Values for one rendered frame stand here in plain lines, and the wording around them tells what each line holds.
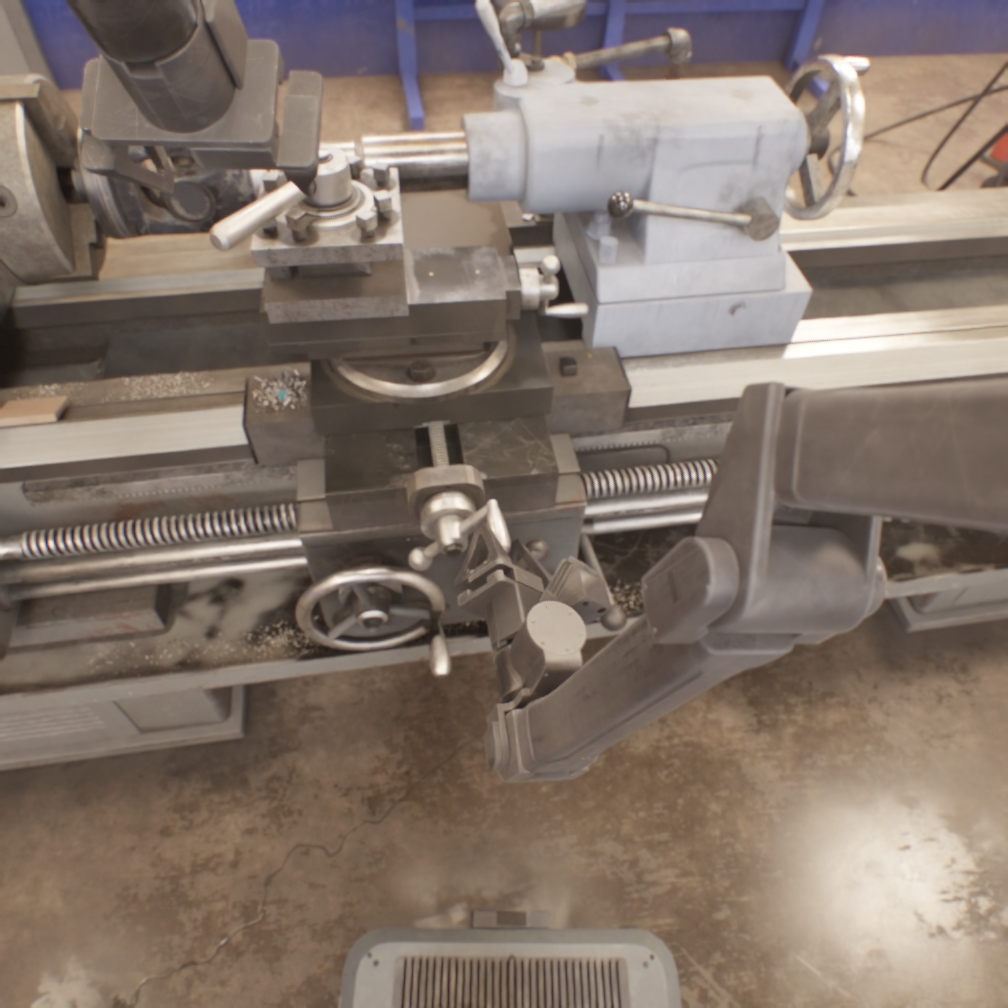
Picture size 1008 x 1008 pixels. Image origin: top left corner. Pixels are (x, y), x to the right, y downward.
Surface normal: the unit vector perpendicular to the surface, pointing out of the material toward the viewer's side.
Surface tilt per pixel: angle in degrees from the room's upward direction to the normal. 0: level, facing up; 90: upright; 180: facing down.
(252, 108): 30
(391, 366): 0
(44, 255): 102
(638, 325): 90
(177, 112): 119
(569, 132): 55
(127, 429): 36
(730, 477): 75
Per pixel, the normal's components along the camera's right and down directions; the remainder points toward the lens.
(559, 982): 0.03, -0.62
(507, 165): 0.14, 0.56
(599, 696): -0.94, -0.01
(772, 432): 0.30, 0.08
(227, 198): 0.49, 0.69
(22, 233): 0.16, 0.76
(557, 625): 0.28, -0.63
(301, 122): 0.02, -0.14
